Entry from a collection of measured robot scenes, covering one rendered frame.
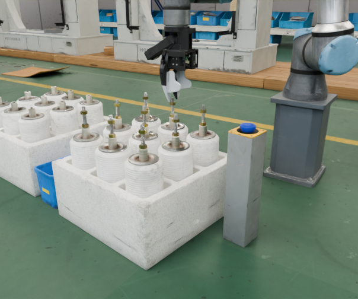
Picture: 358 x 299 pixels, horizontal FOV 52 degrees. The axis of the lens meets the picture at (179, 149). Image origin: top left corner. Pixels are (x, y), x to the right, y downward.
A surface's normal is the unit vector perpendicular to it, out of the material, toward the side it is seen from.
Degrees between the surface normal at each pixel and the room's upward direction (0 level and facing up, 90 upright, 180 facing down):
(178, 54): 90
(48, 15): 90
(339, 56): 98
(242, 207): 90
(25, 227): 0
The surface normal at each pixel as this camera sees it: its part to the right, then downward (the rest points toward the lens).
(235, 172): -0.66, 0.28
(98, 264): 0.00, -0.93
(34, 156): 0.77, 0.24
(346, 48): 0.16, 0.49
